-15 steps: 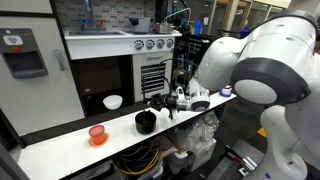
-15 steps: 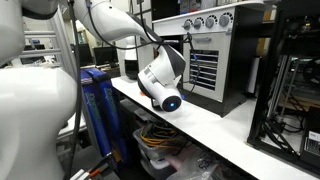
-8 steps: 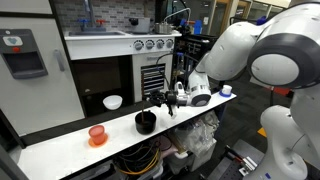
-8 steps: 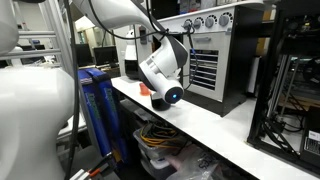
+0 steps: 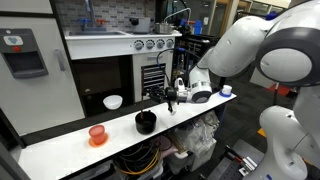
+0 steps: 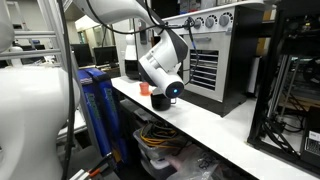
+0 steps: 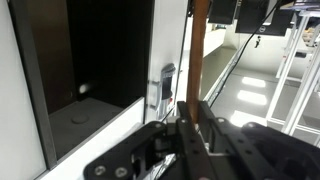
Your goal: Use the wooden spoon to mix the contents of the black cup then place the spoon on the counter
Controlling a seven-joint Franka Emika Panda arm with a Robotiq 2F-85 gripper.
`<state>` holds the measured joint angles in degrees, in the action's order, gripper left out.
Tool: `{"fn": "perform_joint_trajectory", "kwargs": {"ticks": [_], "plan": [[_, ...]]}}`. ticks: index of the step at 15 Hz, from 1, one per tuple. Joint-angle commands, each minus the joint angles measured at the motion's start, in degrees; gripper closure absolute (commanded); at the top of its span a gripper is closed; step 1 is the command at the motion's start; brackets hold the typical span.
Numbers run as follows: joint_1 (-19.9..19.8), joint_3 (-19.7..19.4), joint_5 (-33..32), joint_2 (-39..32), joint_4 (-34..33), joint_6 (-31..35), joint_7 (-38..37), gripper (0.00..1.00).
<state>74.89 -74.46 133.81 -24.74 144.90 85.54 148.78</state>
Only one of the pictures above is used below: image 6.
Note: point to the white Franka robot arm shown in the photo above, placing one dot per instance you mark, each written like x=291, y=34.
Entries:
x=33, y=116

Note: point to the orange plastic cup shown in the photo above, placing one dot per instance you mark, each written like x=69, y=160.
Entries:
x=144, y=88

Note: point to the white and black appliance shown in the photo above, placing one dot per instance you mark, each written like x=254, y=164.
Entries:
x=131, y=63

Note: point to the black computer monitor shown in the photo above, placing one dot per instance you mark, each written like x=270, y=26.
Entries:
x=81, y=55
x=106, y=55

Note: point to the pink soft object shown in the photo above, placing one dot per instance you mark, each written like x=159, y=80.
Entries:
x=180, y=158

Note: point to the plastic bin with white lid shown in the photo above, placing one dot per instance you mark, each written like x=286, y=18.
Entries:
x=156, y=168

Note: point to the clear plastic bag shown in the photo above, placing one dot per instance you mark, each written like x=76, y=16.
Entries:
x=196, y=168

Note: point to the white side table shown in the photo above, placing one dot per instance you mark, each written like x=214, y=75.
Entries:
x=78, y=123

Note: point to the aluminium frame post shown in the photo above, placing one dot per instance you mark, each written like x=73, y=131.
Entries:
x=56, y=43

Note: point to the black metal frame machine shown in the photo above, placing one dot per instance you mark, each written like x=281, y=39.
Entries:
x=293, y=100

